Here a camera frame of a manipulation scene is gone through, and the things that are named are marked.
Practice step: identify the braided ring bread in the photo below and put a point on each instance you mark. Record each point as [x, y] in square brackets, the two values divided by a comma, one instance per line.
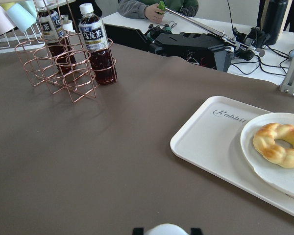
[275, 142]

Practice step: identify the oolong tea bottle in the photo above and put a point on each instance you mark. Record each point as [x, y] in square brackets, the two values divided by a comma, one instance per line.
[166, 229]

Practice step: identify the metal leader rod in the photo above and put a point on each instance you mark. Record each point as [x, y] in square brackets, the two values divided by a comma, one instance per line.
[257, 51]

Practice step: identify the operator forearm grey sleeve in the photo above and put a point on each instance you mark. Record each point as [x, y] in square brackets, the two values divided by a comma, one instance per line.
[132, 9]

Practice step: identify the white serving tray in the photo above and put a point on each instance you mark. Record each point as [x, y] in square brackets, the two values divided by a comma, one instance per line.
[210, 139]

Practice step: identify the tea bottle in rack right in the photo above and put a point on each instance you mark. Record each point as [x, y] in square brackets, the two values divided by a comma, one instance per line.
[53, 34]

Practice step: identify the green cup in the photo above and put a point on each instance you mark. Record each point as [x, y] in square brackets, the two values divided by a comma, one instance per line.
[29, 6]

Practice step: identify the operator hand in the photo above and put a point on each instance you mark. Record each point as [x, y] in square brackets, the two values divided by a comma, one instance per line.
[154, 13]

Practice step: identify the black water bottle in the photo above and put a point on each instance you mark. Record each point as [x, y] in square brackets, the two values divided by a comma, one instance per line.
[272, 20]

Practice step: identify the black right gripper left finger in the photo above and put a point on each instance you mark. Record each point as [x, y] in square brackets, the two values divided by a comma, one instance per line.
[138, 231]

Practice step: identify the yellow cup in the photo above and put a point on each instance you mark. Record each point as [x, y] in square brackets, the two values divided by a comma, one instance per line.
[7, 6]

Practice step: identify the pink cup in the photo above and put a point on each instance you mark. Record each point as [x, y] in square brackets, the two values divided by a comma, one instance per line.
[6, 23]

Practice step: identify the tea bottle in rack middle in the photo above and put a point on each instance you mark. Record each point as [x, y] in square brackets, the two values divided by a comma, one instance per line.
[95, 39]

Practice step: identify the white wire cup rack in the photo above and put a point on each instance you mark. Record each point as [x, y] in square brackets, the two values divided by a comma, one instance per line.
[30, 39]

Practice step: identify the tea bottle in rack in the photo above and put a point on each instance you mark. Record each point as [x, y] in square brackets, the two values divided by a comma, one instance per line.
[53, 34]
[95, 39]

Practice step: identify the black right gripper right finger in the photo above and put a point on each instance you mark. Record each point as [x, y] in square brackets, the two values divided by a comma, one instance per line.
[196, 231]

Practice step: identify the blue cup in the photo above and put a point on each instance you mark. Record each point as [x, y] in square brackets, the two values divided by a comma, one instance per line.
[21, 17]

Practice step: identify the copper wire bottle rack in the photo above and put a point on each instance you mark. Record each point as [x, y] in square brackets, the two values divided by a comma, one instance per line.
[40, 67]

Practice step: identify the white round plate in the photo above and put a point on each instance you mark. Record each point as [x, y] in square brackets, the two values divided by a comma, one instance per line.
[273, 174]

